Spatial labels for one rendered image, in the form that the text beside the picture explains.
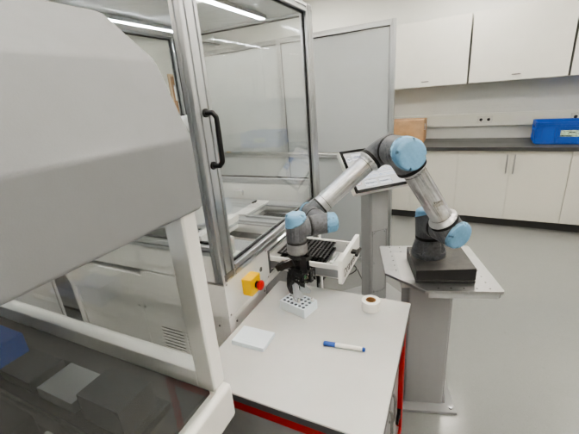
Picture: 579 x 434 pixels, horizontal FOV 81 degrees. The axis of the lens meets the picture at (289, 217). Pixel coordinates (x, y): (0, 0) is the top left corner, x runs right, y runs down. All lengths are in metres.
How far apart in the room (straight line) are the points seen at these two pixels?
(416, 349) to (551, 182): 2.91
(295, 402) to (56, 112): 0.88
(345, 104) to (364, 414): 2.52
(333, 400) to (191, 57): 1.06
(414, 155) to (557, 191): 3.24
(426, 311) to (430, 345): 0.20
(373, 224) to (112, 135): 2.06
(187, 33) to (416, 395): 1.90
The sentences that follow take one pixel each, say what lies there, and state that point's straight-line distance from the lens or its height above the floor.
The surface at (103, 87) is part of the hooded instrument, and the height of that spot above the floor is 1.59.
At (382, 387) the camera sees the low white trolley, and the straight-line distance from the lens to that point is 1.12.
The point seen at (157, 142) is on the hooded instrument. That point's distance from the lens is 0.62.
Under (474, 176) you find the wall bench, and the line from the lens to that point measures 4.33.
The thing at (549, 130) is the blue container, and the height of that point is 1.04.
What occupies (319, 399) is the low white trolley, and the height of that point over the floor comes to 0.76.
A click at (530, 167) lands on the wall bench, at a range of 4.33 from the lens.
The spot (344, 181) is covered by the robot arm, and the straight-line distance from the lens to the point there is 1.35.
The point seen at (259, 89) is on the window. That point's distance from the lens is 1.46.
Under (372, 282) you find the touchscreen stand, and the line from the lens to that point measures 2.65.
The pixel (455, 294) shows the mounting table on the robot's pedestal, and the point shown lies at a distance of 1.59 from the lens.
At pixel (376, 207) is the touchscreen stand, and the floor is 0.80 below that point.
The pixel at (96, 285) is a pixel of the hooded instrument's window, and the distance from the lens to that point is 0.59.
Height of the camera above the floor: 1.56
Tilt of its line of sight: 19 degrees down
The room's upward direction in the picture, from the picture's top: 5 degrees counter-clockwise
